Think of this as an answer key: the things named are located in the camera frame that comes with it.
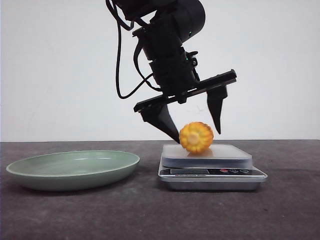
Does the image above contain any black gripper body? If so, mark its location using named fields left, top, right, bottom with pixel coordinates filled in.
left=134, top=47, right=237, bottom=112

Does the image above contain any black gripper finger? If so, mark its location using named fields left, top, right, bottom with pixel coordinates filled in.
left=140, top=104, right=180, bottom=144
left=207, top=86, right=227, bottom=134

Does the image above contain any yellow corn cob piece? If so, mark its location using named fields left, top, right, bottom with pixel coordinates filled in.
left=179, top=121, right=214, bottom=154

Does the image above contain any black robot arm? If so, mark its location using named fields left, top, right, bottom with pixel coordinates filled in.
left=105, top=0, right=237, bottom=141

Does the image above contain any silver digital kitchen scale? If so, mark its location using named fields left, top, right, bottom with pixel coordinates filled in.
left=158, top=143, right=268, bottom=191

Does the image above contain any green plate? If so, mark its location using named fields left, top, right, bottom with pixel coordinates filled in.
left=6, top=150, right=140, bottom=192

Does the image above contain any black cable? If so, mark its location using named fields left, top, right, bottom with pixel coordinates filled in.
left=105, top=0, right=162, bottom=100

